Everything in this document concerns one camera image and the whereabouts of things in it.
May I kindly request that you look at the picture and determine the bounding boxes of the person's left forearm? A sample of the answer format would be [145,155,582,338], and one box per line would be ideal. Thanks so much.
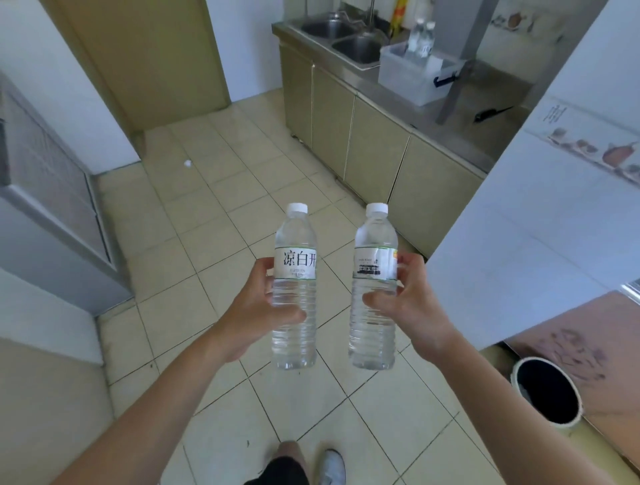
[52,332,233,485]

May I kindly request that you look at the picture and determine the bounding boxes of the pink cabinet with steel top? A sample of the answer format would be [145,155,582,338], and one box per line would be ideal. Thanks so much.
[502,289,640,473]

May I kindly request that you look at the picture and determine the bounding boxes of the yellow detergent bottle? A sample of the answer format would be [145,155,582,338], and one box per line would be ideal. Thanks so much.
[389,0,409,36]

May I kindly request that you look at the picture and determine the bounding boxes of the black round bin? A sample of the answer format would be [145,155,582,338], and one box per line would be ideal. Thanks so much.
[509,356,585,430]

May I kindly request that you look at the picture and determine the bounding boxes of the clear plastic water bottle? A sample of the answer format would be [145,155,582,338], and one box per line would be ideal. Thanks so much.
[271,202,319,370]
[419,21,437,59]
[407,18,426,53]
[348,202,400,371]

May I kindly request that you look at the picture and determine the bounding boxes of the gray metal mesh door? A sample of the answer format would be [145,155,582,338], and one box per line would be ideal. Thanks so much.
[0,69,133,316]

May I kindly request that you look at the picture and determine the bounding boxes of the double steel sink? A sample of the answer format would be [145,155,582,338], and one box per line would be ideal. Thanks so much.
[295,12,391,69]

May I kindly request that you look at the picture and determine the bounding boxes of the person's right forearm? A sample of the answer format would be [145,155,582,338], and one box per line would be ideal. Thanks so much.
[433,332,613,485]

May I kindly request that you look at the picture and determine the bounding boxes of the person's right hand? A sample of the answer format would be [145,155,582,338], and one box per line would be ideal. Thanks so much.
[362,251,459,366]

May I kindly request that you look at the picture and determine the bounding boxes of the clear plastic storage bin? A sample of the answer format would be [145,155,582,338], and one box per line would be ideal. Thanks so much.
[377,41,469,107]

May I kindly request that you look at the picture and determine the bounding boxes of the person's leg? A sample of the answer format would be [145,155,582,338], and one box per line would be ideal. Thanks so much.
[272,439,309,463]

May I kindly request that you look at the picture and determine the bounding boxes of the person's white sneaker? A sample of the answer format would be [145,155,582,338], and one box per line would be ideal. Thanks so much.
[317,448,347,485]

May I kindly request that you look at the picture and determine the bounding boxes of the beige wooden door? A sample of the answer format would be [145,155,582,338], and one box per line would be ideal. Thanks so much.
[39,0,232,146]

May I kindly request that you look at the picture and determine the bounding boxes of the person's left hand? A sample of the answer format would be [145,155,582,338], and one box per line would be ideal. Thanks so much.
[209,257,307,364]

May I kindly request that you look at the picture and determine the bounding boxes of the person's black shorts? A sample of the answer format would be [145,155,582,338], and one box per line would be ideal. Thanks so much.
[243,455,311,485]

